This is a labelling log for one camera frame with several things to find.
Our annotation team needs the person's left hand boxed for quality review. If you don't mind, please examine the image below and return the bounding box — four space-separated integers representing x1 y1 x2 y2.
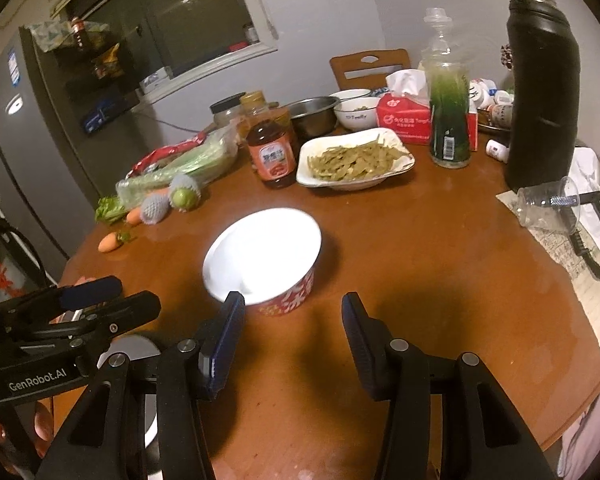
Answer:
0 401 57 458

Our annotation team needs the printed paper sheet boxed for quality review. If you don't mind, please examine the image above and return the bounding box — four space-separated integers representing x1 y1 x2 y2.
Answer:
497 190 600 361

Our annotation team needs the white pill bottle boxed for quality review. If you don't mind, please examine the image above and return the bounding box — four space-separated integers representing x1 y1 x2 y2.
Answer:
469 80 496 106
485 139 510 163
490 102 516 126

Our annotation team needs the red paper decoration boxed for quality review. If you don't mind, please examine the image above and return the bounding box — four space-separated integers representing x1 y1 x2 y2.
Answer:
0 255 26 301

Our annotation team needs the red-labelled sauce bottle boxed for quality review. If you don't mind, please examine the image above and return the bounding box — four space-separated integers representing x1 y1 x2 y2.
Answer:
246 127 298 190

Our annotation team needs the amber jar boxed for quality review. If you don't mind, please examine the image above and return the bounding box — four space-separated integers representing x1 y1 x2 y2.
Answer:
237 91 292 136

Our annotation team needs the wooden chair back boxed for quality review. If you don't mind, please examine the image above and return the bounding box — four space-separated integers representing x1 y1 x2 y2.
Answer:
329 49 412 92

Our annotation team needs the bagged celery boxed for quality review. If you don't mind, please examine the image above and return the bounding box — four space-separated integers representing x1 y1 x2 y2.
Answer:
116 127 238 206

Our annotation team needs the large metal bowl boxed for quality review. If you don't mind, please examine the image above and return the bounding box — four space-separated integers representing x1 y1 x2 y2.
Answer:
287 96 342 142

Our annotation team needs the white patterned box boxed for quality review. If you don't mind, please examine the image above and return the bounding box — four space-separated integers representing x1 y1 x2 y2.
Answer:
140 66 173 92

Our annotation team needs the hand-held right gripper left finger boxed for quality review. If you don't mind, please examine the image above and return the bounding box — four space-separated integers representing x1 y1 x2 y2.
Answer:
50 291 246 480

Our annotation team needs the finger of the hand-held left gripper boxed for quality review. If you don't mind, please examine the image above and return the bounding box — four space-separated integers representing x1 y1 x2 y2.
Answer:
0 275 124 329
10 291 162 359

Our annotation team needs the white cloth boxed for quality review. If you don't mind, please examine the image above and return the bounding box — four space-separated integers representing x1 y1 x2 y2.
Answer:
572 147 600 251

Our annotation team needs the red paper noodle bowl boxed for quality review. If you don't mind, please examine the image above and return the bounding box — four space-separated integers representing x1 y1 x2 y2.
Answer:
202 208 323 317

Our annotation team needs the red-capped bottle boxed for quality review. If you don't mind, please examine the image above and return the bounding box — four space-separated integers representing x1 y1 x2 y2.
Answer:
70 16 88 51

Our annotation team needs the black-lidded glass jar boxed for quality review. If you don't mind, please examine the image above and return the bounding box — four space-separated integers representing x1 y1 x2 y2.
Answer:
210 92 246 128

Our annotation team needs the grey refrigerator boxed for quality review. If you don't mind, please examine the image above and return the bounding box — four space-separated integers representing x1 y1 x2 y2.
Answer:
0 25 171 261

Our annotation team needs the large carrot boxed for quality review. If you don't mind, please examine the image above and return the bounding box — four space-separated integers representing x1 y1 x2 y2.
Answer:
98 231 133 253

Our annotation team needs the printed white garment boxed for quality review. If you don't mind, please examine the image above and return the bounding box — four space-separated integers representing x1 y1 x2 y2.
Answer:
555 370 600 480

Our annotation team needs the black thermos flask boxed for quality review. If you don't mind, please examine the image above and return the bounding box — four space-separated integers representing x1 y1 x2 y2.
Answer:
502 0 581 193

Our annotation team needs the red snack bag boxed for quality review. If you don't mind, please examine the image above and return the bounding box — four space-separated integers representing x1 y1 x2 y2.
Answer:
127 132 208 181

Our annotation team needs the teal patterned box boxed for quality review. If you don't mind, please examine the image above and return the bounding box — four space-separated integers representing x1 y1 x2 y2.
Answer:
30 20 111 53

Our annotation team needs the green glass bottle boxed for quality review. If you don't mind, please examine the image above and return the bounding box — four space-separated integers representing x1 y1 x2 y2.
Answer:
422 7 473 168

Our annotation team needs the black strap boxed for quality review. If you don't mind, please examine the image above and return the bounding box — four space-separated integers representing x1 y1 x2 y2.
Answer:
567 192 600 281

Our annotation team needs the white bowl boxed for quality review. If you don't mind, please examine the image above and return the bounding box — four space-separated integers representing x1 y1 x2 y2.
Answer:
333 97 381 133
327 88 373 106

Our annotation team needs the foam-netted green fruit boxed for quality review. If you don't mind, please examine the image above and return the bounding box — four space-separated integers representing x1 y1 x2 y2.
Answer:
169 174 202 212
141 194 173 225

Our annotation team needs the window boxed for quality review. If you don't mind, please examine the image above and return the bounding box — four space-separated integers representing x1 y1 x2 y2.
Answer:
62 0 278 93

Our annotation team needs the red tissue box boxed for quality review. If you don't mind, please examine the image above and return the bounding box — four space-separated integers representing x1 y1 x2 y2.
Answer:
376 69 433 146

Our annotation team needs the clear glass cup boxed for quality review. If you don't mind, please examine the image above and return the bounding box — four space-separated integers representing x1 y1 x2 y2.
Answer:
515 176 581 233

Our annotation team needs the loose celery bunch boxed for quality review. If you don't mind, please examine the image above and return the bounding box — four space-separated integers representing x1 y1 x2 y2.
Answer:
95 195 131 225

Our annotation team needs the white plate of green beans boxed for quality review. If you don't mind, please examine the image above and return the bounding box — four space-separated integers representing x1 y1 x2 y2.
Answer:
296 127 416 191

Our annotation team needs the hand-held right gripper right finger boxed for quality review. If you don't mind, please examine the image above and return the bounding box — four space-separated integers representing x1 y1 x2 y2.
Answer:
341 291 556 480

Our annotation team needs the yellow snack bag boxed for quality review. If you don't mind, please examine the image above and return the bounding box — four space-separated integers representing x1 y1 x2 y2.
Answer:
92 42 123 78

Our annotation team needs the black wall cable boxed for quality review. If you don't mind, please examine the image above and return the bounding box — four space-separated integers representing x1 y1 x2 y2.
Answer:
155 115 216 133

